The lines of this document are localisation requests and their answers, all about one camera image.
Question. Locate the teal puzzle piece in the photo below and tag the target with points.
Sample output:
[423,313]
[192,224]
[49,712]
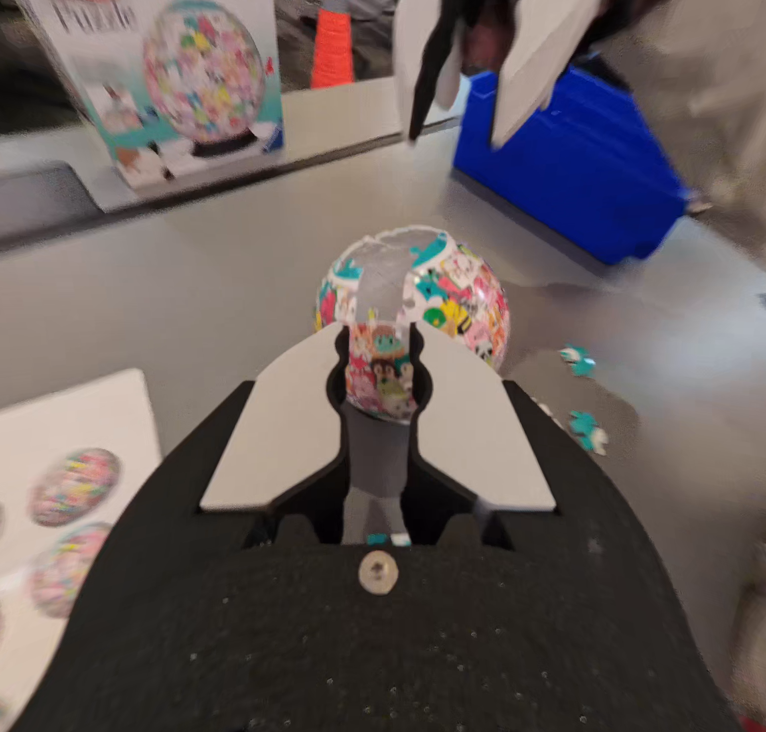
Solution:
[389,539]
[586,433]
[577,361]

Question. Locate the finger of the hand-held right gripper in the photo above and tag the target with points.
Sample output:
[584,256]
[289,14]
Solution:
[413,26]
[550,38]

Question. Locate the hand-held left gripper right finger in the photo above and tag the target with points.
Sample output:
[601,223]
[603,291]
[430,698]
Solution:
[485,445]

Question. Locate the paper instruction sheet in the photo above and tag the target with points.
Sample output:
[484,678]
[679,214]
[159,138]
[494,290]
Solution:
[72,433]

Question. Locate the person's right hand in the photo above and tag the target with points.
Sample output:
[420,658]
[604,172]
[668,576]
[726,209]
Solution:
[490,44]

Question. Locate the orange grey striped barrier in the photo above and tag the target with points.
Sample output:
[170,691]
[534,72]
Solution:
[332,38]

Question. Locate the colourful puzzle ball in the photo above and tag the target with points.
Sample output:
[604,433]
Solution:
[455,301]

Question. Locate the white-backed puzzle piece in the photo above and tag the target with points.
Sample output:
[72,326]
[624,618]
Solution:
[547,412]

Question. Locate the teal puzzle box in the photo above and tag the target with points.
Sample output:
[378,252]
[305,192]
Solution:
[179,74]

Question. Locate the grey closed laptop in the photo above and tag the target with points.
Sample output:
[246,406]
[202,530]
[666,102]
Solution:
[42,199]

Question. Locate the blue plastic bin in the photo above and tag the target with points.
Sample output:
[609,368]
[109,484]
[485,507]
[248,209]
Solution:
[568,175]

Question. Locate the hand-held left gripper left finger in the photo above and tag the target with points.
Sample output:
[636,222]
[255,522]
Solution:
[275,445]

